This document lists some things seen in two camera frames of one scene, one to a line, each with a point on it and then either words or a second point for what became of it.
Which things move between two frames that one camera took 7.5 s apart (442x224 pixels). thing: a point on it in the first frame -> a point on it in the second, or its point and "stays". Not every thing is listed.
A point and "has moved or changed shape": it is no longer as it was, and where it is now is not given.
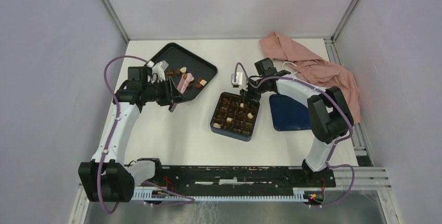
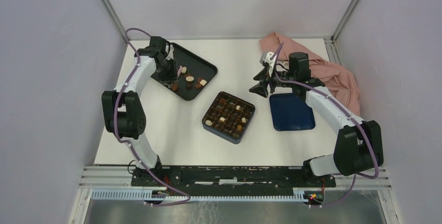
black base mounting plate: x=236 y=178 stays
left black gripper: x=172 y=96 -> x=171 y=77
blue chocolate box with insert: x=234 y=116 has moved or changed shape
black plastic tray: x=181 y=62 stays
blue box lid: x=288 y=114 stays
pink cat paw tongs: x=185 y=81 -> x=180 y=71
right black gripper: x=248 y=96 -> x=265 y=78
